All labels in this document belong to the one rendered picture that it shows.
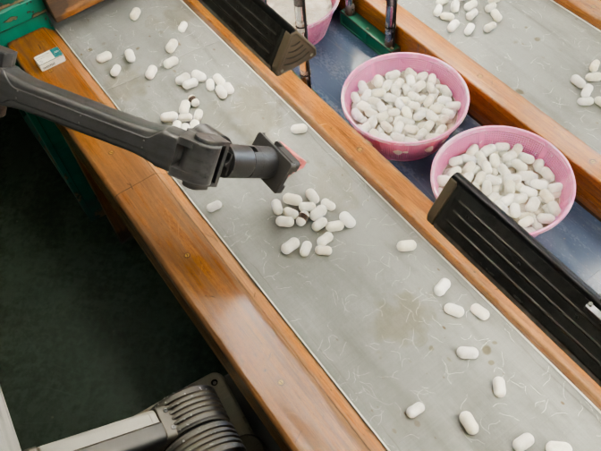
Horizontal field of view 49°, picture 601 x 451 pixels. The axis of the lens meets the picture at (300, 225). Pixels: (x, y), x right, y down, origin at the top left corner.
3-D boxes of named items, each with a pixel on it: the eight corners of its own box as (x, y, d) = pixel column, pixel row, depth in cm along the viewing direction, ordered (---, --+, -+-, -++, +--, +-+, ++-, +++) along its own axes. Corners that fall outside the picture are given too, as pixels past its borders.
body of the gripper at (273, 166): (266, 131, 120) (236, 128, 115) (299, 165, 115) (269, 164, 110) (250, 160, 123) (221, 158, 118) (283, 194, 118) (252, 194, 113)
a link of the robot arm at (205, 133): (189, 191, 106) (204, 140, 103) (149, 160, 112) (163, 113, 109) (243, 191, 115) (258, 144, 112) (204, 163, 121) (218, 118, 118)
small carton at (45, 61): (42, 72, 152) (38, 65, 150) (36, 63, 153) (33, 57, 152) (66, 60, 153) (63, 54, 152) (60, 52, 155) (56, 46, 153)
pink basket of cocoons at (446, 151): (493, 289, 123) (503, 262, 115) (399, 198, 136) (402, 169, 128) (592, 216, 130) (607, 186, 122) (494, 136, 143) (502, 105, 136)
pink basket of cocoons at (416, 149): (428, 191, 136) (433, 162, 128) (318, 143, 146) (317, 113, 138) (484, 109, 148) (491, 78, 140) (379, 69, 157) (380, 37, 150)
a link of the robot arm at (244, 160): (224, 183, 109) (233, 151, 107) (198, 165, 113) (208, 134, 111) (254, 183, 114) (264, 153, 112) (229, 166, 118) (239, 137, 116)
